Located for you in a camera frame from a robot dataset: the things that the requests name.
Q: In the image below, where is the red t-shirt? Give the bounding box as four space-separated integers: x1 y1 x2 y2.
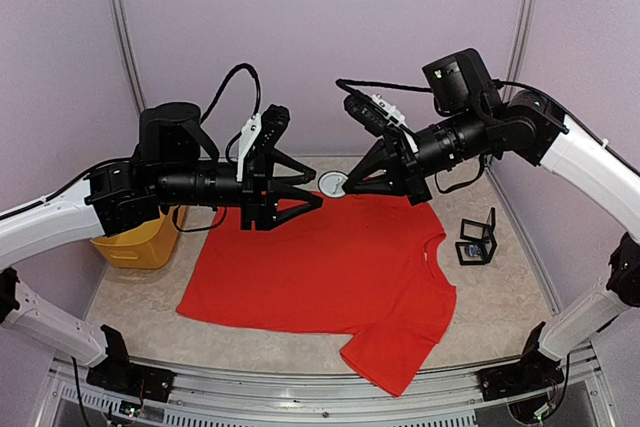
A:
177 195 457 397

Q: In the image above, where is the aluminium frame post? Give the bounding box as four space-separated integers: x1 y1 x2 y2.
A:
108 0 147 115
506 0 536 82

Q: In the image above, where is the white round brooch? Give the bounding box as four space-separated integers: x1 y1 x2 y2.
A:
317 170 348 199

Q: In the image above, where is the left aluminium frame post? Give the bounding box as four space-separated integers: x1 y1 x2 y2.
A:
108 0 147 115

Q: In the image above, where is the right aluminium frame post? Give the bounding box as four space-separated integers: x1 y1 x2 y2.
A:
506 0 536 82

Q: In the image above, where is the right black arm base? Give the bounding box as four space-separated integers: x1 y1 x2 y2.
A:
477 322 565 401

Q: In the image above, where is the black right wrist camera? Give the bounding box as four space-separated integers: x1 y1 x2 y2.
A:
336 79 430 152

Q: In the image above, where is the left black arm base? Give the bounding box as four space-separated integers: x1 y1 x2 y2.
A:
86 325 176 403

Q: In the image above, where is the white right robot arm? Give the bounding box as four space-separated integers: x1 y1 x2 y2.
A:
336 48 639 391

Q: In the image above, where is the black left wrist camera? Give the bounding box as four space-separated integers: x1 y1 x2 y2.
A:
236 104 290 182

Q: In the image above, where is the rear black display box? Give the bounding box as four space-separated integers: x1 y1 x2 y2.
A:
460 207 496 241

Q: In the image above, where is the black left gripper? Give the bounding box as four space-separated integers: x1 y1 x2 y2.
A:
154 147 324 230

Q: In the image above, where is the aluminium front rail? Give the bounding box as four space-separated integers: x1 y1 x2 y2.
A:
34 341 616 427

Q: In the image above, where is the black display box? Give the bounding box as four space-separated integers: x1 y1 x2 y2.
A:
460 207 496 241
455 241 497 266

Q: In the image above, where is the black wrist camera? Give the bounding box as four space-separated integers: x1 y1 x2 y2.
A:
236 104 290 182
336 79 430 152

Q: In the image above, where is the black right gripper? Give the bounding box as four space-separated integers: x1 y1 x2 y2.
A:
342 102 496 204

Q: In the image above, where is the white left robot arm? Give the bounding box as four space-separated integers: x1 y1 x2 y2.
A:
1 102 323 392

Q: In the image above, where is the front black display box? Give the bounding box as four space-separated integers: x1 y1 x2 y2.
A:
455 241 497 266

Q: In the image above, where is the yellow plastic basket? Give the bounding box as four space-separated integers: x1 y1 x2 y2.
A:
90 207 185 270

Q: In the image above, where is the blue brooch in front box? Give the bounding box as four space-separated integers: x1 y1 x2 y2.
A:
464 244 483 258

